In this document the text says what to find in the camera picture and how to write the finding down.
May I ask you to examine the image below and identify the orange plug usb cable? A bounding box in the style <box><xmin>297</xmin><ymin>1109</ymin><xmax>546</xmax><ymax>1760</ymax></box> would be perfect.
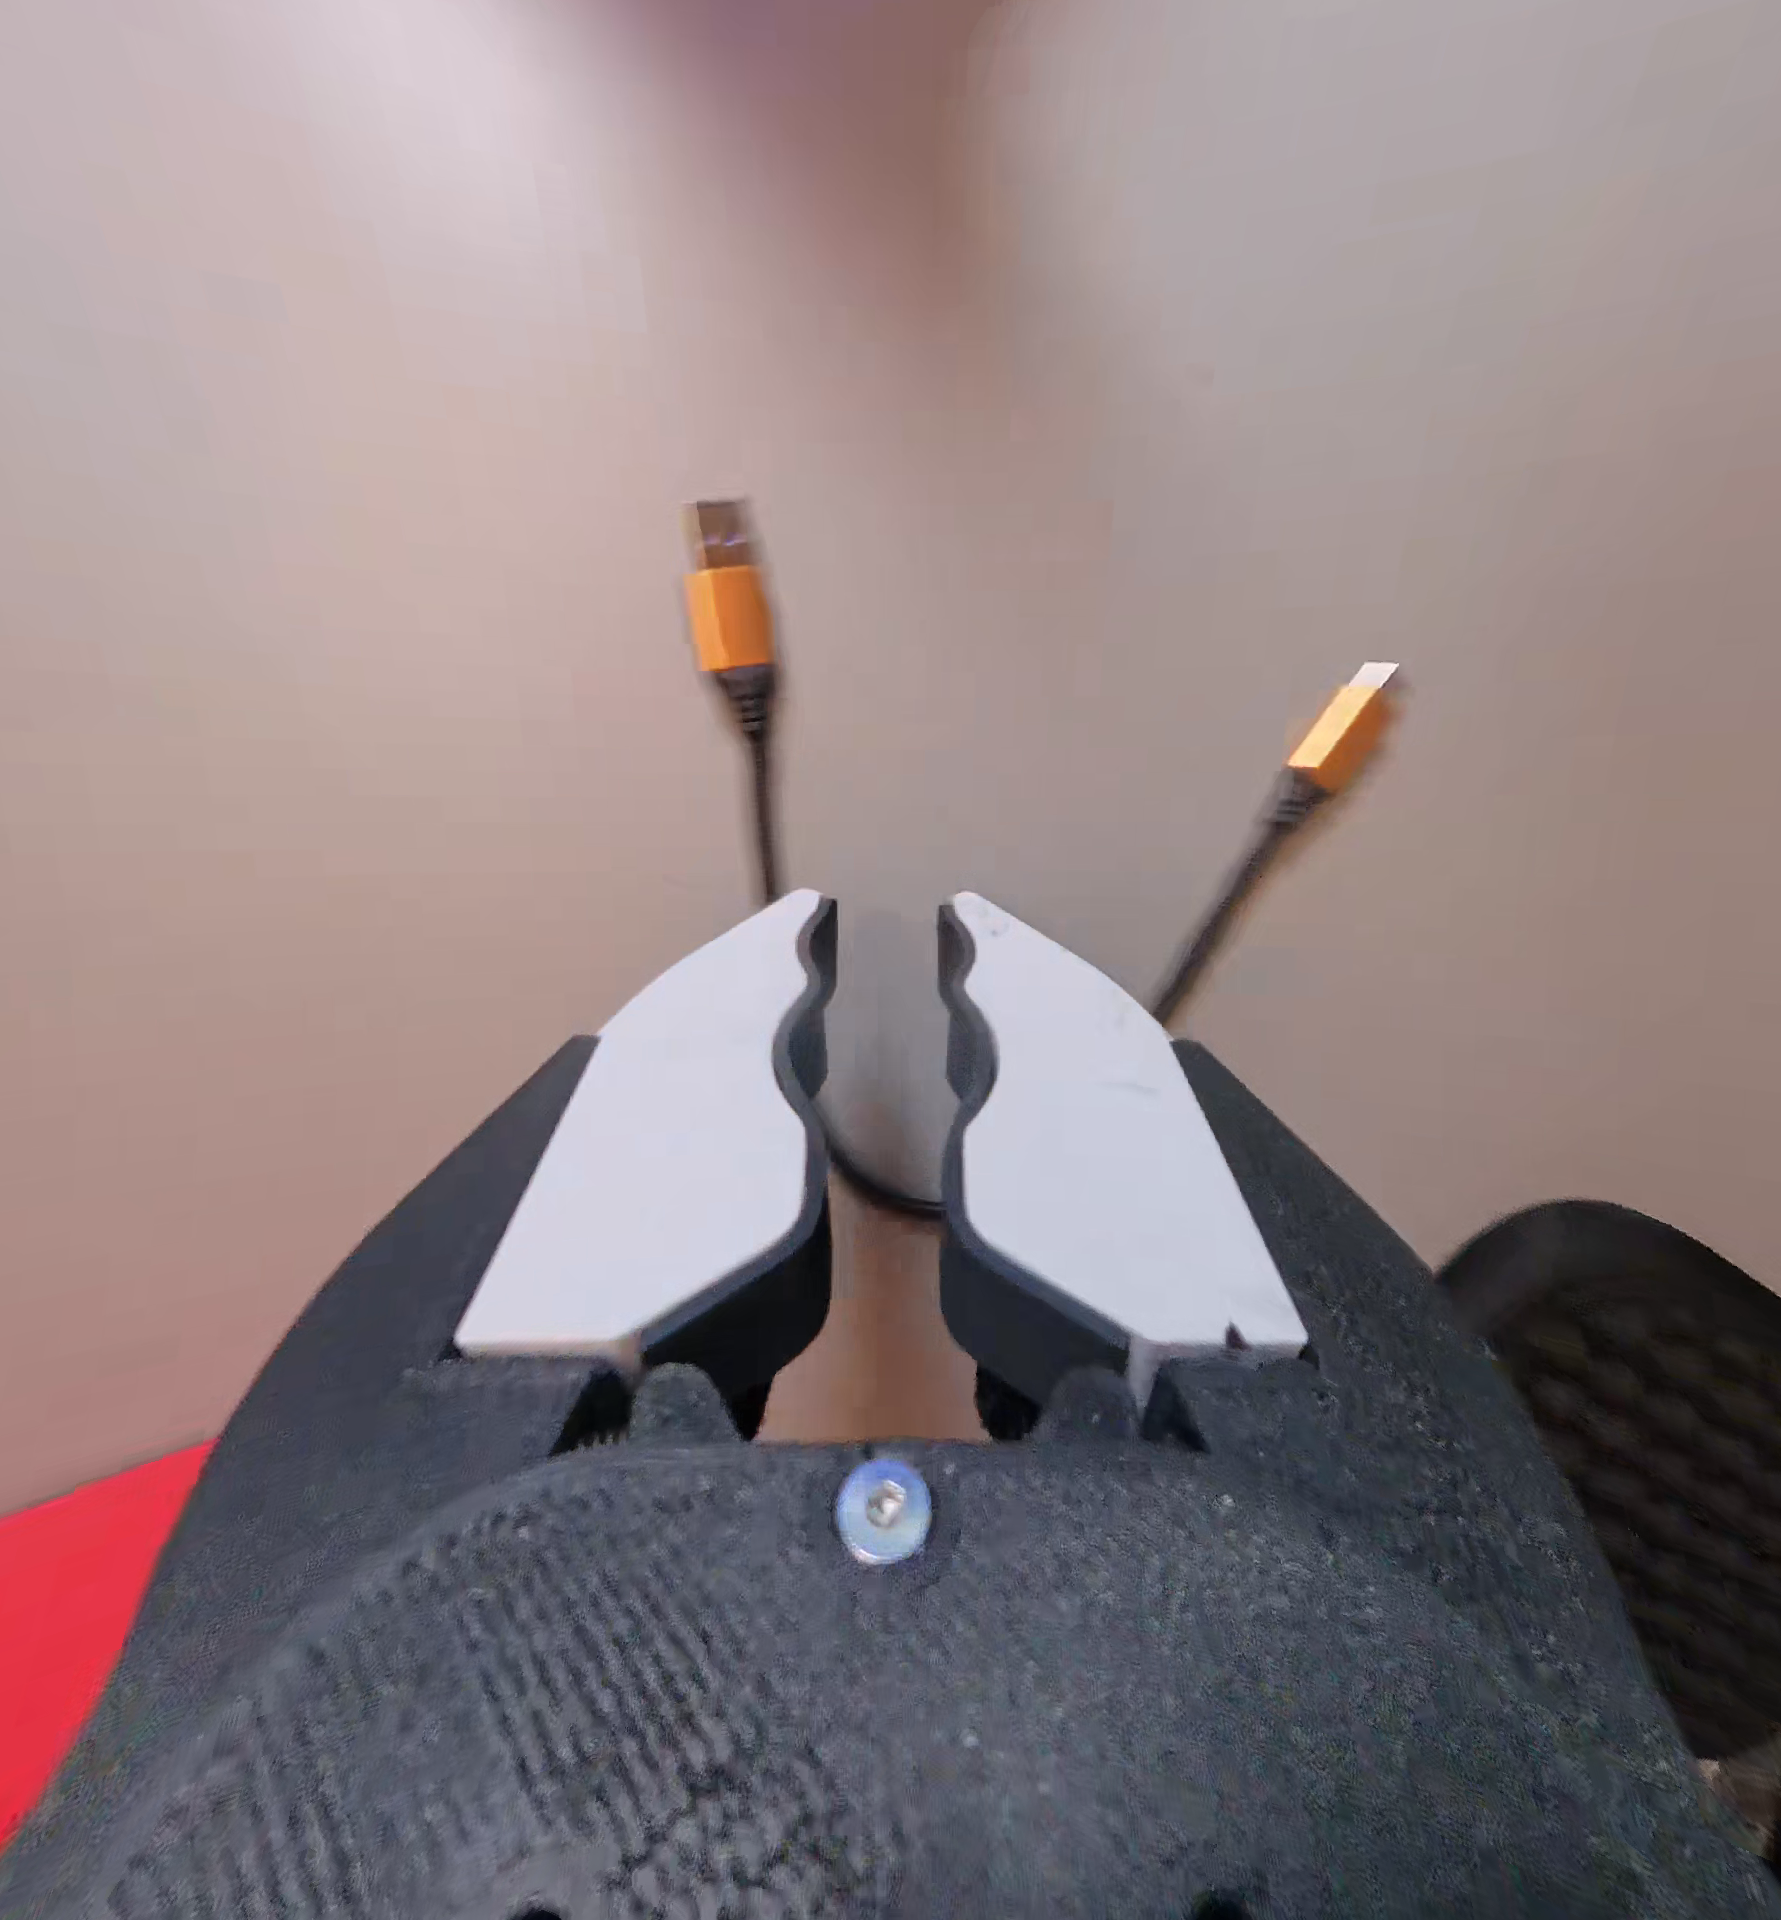
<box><xmin>680</xmin><ymin>499</ymin><xmax>1401</xmax><ymax>1220</ymax></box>

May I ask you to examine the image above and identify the red plastic bin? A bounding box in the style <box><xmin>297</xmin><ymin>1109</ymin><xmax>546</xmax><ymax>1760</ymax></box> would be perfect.
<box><xmin>0</xmin><ymin>1439</ymin><xmax>217</xmax><ymax>1920</ymax></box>

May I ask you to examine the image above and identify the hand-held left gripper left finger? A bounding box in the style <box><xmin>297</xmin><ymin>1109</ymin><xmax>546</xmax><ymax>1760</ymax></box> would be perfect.
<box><xmin>455</xmin><ymin>888</ymin><xmax>842</xmax><ymax>1406</ymax></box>

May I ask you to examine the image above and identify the black bumpy wrist rest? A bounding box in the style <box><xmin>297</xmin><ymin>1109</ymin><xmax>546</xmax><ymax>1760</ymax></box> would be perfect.
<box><xmin>1437</xmin><ymin>1200</ymin><xmax>1781</xmax><ymax>1920</ymax></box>

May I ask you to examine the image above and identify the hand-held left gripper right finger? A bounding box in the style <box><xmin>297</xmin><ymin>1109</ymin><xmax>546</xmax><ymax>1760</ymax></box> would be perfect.
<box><xmin>937</xmin><ymin>891</ymin><xmax>1315</xmax><ymax>1403</ymax></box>

